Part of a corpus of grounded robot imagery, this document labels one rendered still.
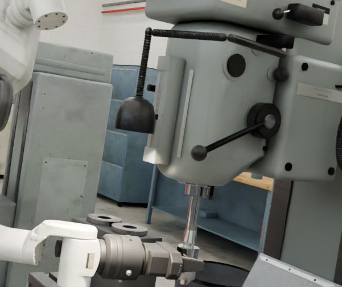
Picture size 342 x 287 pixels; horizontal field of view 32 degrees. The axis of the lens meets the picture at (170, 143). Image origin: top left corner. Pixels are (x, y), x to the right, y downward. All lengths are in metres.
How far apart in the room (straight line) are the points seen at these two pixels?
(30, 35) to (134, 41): 8.82
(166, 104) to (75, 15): 9.89
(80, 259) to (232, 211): 6.45
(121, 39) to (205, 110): 9.35
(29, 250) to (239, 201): 6.38
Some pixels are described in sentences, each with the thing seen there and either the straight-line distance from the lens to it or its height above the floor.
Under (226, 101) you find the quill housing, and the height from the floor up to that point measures 1.48.
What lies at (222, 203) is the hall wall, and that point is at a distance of 7.74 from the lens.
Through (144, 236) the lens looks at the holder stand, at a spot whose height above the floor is 1.14.
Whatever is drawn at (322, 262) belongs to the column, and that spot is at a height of 1.14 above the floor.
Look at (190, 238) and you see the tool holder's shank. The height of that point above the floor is 1.19.
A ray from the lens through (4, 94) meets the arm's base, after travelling 1.10.
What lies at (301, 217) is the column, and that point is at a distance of 1.56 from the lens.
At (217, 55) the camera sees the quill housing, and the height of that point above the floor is 1.56.
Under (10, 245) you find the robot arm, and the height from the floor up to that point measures 1.14.
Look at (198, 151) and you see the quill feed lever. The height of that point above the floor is 1.38.
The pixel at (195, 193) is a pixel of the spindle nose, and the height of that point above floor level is 1.29.
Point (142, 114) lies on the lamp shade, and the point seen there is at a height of 1.43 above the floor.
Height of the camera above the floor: 1.45
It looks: 3 degrees down
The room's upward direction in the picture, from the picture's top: 9 degrees clockwise
